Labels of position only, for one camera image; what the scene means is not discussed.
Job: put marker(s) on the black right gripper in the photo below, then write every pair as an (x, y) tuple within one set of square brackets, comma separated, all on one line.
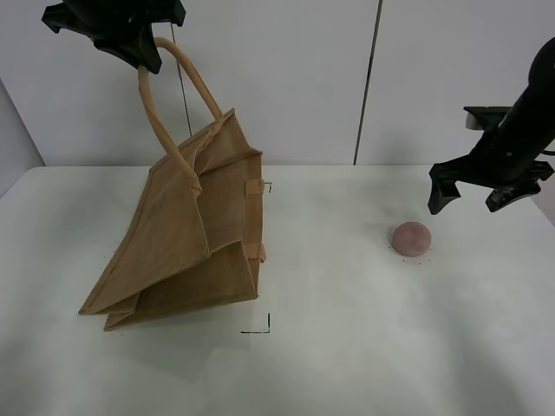
[(512, 139)]

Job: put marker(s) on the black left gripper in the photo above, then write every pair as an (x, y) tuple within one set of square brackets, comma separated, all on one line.
[(139, 49)]

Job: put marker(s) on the pink peach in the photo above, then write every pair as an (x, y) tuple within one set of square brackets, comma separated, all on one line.
[(411, 239)]

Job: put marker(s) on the brown linen tote bag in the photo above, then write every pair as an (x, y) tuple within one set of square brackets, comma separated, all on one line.
[(196, 238)]

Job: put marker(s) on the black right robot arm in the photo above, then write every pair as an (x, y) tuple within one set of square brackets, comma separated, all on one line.
[(539, 89)]

